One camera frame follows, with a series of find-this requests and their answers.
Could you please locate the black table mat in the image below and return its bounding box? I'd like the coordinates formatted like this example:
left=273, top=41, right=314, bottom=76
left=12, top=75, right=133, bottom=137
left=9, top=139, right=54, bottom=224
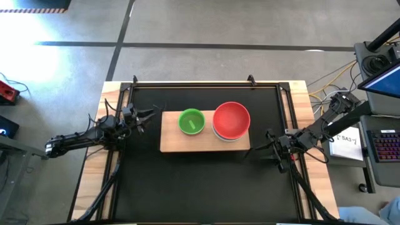
left=112, top=87, right=299, bottom=221

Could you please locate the backlit black keyboard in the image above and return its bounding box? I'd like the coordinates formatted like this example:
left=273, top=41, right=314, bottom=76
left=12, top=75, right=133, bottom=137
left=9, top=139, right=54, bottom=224
left=366, top=128, right=400, bottom=163

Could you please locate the white bowl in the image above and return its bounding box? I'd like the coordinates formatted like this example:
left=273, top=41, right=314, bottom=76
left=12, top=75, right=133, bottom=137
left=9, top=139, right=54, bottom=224
left=213, top=124, right=249, bottom=143

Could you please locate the black device with blue light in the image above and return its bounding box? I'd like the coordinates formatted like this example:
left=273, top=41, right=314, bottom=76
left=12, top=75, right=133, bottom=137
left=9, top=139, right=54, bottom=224
left=0, top=115, right=19, bottom=140

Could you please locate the grey side table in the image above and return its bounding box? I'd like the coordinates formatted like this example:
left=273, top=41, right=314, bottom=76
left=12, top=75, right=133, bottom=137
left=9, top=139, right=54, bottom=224
left=0, top=134, right=51, bottom=219

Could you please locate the coiled black cable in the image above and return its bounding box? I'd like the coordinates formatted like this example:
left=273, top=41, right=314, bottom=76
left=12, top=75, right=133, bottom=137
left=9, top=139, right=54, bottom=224
left=361, top=54, right=391, bottom=76

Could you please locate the red bowl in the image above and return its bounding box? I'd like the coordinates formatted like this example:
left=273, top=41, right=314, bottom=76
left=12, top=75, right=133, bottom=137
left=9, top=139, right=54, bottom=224
left=212, top=101, right=251, bottom=140

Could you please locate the black diagonal support beam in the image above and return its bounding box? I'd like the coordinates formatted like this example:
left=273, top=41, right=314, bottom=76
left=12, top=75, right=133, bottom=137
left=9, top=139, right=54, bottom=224
left=324, top=101, right=373, bottom=137

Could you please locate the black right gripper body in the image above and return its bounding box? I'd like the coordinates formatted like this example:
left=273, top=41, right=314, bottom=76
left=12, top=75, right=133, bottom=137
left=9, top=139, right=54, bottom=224
left=274, top=134, right=296, bottom=173

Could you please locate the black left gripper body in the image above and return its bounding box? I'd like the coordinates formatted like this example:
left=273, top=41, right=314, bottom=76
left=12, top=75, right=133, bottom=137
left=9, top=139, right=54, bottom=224
left=121, top=104, right=141, bottom=134

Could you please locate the computer monitor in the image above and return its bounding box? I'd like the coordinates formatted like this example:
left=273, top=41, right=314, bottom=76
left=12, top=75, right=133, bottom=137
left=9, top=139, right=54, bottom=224
left=357, top=59, right=400, bottom=99

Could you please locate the dark mat with hazard stripe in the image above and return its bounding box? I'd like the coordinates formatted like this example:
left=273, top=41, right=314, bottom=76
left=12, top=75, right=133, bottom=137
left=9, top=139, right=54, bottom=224
left=0, top=0, right=71, bottom=14

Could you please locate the white paper sheet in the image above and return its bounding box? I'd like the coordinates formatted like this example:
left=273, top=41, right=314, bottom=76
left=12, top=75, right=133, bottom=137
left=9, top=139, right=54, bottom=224
left=328, top=126, right=363, bottom=162

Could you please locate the grey desk cart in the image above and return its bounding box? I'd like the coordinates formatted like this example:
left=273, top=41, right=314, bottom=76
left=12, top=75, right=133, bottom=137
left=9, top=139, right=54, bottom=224
left=354, top=40, right=400, bottom=188

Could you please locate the green translucent plastic bowl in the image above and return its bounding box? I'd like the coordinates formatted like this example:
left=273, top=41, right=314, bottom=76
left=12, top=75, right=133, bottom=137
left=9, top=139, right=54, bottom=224
left=177, top=108, right=206, bottom=136

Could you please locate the person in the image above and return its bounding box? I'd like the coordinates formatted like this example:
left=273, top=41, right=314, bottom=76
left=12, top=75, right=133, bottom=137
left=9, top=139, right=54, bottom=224
left=338, top=196, right=400, bottom=225

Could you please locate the red box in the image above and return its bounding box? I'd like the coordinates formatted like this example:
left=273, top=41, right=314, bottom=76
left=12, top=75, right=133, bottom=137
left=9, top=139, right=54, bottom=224
left=0, top=80, right=20, bottom=106

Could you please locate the yellow cable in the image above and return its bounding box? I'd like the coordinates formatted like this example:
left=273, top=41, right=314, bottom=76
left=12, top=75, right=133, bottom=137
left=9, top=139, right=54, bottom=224
left=309, top=61, right=358, bottom=121

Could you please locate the black pole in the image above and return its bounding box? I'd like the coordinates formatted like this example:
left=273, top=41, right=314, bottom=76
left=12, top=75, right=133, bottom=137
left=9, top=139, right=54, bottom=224
left=366, top=19, right=400, bottom=53

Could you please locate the wooden shelf with black frame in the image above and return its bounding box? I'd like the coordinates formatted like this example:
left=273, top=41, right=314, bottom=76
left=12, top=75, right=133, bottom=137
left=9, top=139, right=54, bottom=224
left=159, top=109, right=251, bottom=153

